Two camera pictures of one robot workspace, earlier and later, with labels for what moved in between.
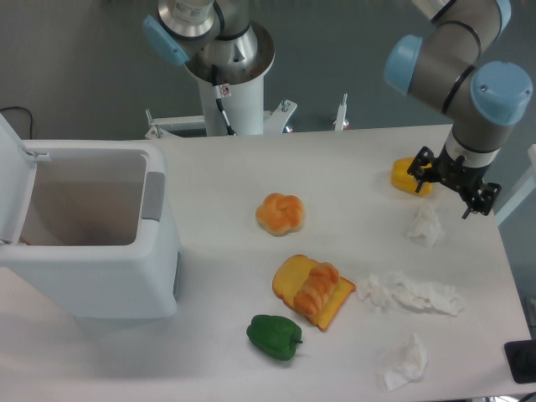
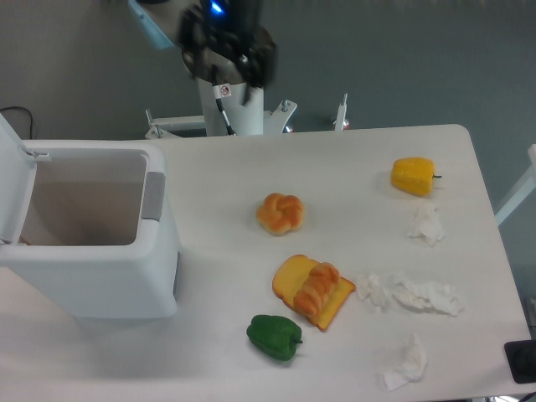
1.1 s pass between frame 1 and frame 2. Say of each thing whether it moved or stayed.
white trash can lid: stayed
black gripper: moved
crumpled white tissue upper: stayed
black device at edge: stayed
